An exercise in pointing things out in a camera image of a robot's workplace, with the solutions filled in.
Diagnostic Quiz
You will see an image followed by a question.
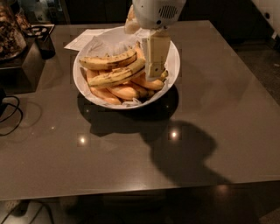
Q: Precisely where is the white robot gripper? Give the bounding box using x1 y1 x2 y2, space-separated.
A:
124 0 186 81

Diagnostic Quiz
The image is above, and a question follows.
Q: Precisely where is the white paper bowl liner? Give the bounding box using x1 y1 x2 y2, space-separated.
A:
73 26 180 109

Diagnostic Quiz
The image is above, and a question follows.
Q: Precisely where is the orange banana right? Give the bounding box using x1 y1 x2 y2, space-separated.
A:
131 74 164 90

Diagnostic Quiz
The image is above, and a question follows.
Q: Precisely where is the orange banana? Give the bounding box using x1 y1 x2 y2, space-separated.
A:
108 84 140 101
86 69 122 105
131 74 164 90

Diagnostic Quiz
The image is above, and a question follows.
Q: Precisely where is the white bowl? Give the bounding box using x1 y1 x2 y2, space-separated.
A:
73 26 180 109

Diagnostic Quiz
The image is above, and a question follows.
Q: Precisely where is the long spotted yellow banana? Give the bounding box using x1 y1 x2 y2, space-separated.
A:
88 58 145 88

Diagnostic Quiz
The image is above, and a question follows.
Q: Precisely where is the orange banana front middle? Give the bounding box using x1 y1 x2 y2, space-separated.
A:
108 84 140 101

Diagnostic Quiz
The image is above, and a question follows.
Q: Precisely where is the orange banana front left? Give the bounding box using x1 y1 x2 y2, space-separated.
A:
86 69 122 105

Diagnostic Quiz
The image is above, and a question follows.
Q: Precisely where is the white paper sheet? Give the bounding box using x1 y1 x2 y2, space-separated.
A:
65 29 107 52

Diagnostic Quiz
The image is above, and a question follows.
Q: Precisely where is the black cup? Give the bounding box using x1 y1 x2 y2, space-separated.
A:
36 36 56 60

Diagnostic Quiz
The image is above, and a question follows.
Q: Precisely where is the black patterned coaster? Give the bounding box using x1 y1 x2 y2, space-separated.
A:
25 24 55 39

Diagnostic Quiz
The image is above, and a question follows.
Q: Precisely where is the dark box stand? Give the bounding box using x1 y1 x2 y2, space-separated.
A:
0 38 45 95

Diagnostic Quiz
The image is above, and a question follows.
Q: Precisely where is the glass jar with snacks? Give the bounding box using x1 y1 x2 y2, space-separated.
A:
0 0 27 61

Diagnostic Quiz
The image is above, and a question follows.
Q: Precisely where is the black cable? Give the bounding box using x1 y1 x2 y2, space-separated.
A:
0 94 25 137

